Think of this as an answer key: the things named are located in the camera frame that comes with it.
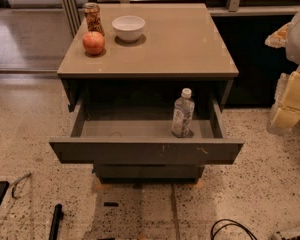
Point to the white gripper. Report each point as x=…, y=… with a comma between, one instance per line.
x=285, y=115

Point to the clear plastic water bottle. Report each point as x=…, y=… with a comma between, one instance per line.
x=183, y=113

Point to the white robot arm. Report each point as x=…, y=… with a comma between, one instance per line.
x=285, y=112

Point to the grey cabinet with counter top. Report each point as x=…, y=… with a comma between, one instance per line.
x=180, y=47

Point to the open grey top drawer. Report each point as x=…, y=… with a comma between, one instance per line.
x=128, y=134

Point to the white ceramic bowl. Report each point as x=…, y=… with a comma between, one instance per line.
x=128, y=28

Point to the red apple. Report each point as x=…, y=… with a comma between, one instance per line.
x=93, y=42

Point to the small black tape piece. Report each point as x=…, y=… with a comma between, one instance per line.
x=110, y=204

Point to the black bar on floor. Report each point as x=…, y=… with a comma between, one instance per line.
x=57, y=217

